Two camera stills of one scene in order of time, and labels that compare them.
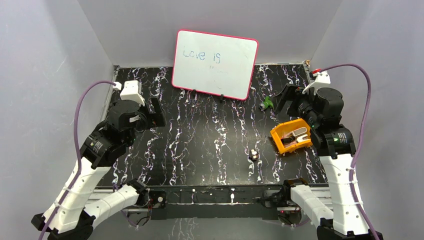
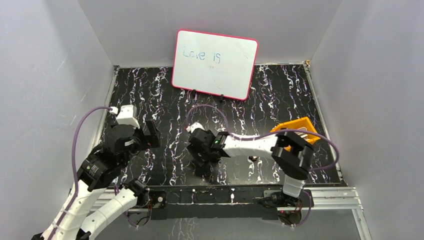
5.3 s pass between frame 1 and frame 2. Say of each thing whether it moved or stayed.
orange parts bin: stayed
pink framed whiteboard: stayed
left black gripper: moved
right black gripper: moved
